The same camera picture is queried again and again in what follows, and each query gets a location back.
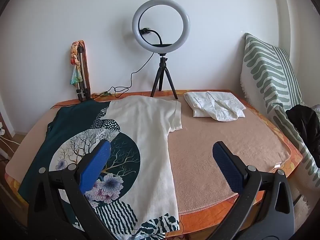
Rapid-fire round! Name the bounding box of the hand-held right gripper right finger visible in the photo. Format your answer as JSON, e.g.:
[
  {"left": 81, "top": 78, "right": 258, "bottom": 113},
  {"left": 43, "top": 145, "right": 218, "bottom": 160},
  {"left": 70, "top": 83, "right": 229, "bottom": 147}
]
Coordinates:
[{"left": 210, "top": 141, "right": 297, "bottom": 240}]

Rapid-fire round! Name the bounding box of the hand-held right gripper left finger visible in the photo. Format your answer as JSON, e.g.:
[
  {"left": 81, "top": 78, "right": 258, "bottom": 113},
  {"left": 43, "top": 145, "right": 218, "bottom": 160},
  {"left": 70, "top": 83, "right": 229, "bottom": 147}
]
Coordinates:
[{"left": 27, "top": 139, "right": 137, "bottom": 240}]

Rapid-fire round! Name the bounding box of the white and teal printed t-shirt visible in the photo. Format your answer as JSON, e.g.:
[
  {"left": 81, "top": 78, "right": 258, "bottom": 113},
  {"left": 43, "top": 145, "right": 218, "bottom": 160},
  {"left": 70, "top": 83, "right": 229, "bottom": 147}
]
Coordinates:
[{"left": 18, "top": 96, "right": 182, "bottom": 233}]

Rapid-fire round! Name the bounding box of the beige blanket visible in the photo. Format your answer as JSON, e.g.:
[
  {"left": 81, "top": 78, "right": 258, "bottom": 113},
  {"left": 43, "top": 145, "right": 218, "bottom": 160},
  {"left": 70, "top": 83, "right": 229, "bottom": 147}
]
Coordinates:
[{"left": 5, "top": 91, "right": 293, "bottom": 217}]

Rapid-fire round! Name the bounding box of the folded white shirt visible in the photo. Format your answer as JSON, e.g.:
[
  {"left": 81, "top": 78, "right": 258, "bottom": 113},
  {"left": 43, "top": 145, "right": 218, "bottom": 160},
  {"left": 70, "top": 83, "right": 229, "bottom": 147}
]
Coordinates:
[{"left": 184, "top": 91, "right": 247, "bottom": 122}]

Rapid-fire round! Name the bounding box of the orange floral cloth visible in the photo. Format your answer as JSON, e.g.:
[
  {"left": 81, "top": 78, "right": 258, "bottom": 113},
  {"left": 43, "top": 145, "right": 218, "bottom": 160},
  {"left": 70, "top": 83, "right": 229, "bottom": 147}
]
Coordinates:
[{"left": 5, "top": 89, "right": 304, "bottom": 240}]

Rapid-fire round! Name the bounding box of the black garment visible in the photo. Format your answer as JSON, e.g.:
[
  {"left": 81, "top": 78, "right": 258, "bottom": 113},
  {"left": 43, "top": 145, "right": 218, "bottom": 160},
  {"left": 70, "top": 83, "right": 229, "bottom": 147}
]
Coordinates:
[{"left": 285, "top": 104, "right": 320, "bottom": 160}]

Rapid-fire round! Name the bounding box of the folded tripod with colourful scarf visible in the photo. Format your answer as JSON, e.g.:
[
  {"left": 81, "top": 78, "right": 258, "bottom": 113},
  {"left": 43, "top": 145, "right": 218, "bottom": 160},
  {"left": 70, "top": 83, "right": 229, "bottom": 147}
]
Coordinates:
[{"left": 69, "top": 40, "right": 88, "bottom": 88}]

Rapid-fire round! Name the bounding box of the green striped white pillow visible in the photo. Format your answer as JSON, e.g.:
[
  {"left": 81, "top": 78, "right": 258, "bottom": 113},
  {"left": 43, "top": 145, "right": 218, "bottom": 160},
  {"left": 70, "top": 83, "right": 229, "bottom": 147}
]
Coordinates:
[{"left": 240, "top": 32, "right": 320, "bottom": 174}]

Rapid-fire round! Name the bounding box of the white cable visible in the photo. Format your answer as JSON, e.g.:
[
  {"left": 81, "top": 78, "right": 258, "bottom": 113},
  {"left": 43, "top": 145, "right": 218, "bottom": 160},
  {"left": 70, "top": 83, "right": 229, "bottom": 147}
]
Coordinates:
[{"left": 0, "top": 136, "right": 19, "bottom": 160}]

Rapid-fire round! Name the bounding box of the black power cable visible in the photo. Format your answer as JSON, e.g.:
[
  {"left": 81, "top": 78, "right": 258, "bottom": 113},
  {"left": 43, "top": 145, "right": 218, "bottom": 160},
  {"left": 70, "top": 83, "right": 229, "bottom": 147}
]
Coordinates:
[{"left": 51, "top": 51, "right": 155, "bottom": 110}]

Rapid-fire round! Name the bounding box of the white ring light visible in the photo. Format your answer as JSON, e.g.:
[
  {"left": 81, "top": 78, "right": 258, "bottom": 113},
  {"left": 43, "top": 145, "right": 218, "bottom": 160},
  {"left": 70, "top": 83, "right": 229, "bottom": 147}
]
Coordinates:
[{"left": 132, "top": 0, "right": 192, "bottom": 54}]

